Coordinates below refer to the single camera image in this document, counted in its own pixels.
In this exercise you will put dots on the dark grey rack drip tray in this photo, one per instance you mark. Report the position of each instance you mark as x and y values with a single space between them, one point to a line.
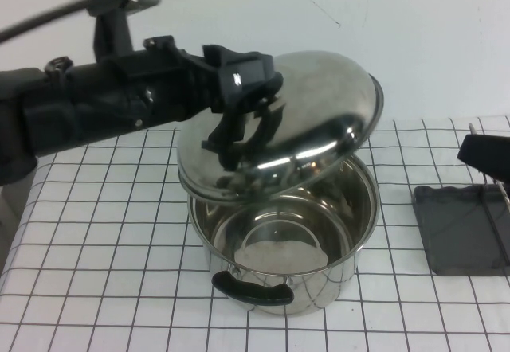
450 232

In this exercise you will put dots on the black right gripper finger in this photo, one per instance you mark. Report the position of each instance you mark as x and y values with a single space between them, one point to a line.
490 157

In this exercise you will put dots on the white black-grid tablecloth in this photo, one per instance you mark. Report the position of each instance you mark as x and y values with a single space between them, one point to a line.
119 268

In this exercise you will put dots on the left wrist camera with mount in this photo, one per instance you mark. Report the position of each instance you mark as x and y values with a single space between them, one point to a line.
111 33

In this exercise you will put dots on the stainless steel pot lid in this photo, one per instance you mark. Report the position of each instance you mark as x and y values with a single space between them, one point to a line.
318 101

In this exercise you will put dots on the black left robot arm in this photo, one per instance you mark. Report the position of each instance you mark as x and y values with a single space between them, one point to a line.
79 105

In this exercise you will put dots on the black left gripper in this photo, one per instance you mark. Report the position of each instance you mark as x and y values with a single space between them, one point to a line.
191 85

